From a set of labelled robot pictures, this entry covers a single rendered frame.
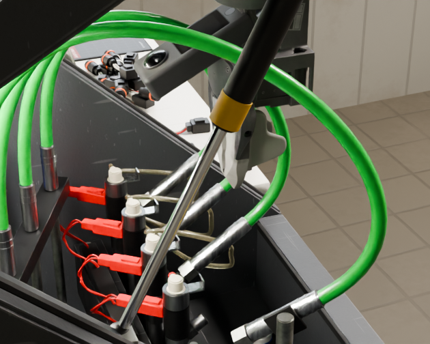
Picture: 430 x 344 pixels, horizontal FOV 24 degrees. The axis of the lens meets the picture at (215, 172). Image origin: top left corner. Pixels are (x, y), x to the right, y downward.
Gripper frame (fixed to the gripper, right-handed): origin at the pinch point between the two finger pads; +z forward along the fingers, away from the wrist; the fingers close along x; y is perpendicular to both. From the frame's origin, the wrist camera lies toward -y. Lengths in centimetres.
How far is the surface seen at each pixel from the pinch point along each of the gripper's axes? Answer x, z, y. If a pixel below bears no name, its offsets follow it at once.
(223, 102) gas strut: -32.7, -25.3, -12.8
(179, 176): 22.8, 12.8, 2.1
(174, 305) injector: -1.7, 13.1, -6.5
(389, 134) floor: 204, 122, 142
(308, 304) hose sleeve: -14.0, 6.5, 2.7
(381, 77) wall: 231, 112, 152
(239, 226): 7.0, 11.2, 4.1
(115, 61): 76, 20, 8
